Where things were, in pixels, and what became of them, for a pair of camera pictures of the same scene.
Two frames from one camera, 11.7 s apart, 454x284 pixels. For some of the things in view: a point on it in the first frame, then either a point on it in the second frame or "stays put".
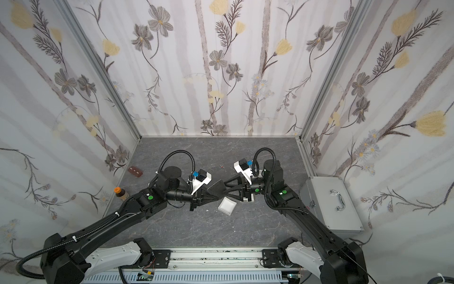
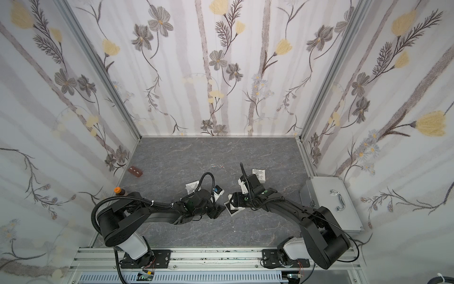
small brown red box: (135, 171) stays put
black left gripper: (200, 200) to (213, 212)
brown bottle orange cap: (121, 193) stays put
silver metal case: (328, 198) stays put
